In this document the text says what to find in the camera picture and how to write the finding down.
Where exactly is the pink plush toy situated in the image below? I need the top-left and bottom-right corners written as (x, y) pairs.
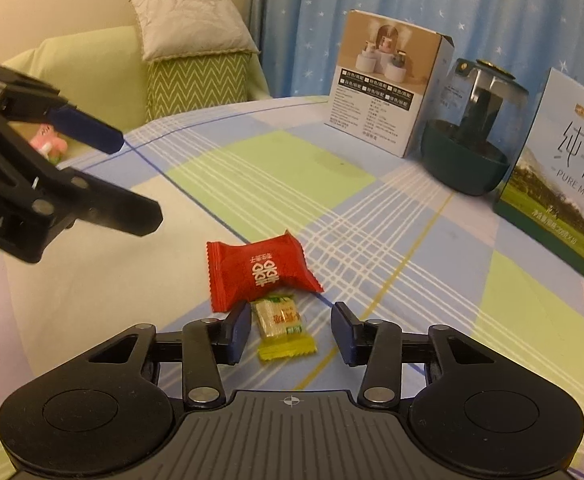
top-left (29, 125), bottom-right (68, 165)

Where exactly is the white pillow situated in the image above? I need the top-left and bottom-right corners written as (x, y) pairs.
top-left (130, 0), bottom-right (260, 63)

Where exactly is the cow print milk carton box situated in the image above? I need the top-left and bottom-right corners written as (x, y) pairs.
top-left (493, 66), bottom-right (584, 281)

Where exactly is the dark green glass humidifier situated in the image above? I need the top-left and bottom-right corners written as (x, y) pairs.
top-left (420, 57), bottom-right (529, 196)

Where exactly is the green zigzag cushion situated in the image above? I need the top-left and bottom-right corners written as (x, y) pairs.
top-left (146, 51), bottom-right (253, 122)

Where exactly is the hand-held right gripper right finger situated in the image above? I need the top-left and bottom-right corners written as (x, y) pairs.
top-left (332, 302), bottom-right (498, 408)

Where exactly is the checked tablecloth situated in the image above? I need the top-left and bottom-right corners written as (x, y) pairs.
top-left (0, 95), bottom-right (584, 480)

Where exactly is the humidifier cardboard box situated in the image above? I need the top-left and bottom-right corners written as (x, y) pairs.
top-left (323, 9), bottom-right (455, 159)

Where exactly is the yellow candy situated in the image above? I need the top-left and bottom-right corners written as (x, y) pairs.
top-left (250, 294), bottom-right (319, 362)

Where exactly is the light green sofa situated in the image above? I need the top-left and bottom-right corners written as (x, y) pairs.
top-left (2, 25), bottom-right (273, 151)

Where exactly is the red square snack packet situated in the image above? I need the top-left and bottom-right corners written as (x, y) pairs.
top-left (207, 230), bottom-right (324, 313)

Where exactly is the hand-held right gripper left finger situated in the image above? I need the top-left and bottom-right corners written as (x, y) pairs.
top-left (88, 301), bottom-right (253, 408)

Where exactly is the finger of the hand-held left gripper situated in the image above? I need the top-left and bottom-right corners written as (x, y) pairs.
top-left (0, 107), bottom-right (163, 238)
top-left (0, 58), bottom-right (125, 155)

